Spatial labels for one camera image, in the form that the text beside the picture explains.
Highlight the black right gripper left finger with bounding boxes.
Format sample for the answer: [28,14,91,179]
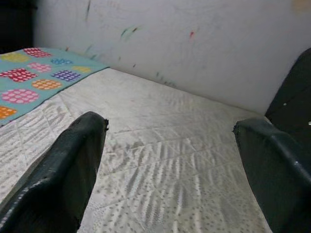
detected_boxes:
[0,111,110,233]

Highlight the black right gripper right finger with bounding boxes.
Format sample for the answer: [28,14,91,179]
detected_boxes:
[232,117,311,233]

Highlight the dark tufted headboard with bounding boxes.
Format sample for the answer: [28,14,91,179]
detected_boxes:
[264,47,311,141]

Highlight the teal sheet colourful shapes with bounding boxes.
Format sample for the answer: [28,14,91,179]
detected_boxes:
[0,47,110,127]

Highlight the white quilted mattress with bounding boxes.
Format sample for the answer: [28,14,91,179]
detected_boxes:
[0,67,275,233]

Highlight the black furniture piece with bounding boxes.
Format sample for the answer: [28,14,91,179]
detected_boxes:
[0,0,38,54]

